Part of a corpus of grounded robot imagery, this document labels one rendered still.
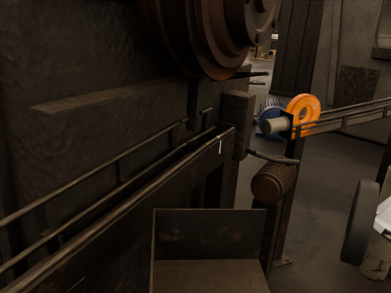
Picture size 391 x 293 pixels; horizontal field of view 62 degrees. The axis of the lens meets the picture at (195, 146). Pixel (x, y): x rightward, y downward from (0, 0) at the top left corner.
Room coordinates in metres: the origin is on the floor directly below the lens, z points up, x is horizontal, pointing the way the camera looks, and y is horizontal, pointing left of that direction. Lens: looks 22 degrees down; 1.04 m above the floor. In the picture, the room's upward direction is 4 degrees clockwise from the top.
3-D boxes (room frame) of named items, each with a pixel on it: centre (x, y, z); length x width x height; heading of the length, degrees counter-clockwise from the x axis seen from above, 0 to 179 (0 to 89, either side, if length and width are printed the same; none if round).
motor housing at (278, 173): (1.14, -0.31, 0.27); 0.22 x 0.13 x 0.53; 152
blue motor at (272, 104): (3.09, -0.73, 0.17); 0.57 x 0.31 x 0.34; 172
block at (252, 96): (1.12, -0.14, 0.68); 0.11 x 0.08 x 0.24; 62
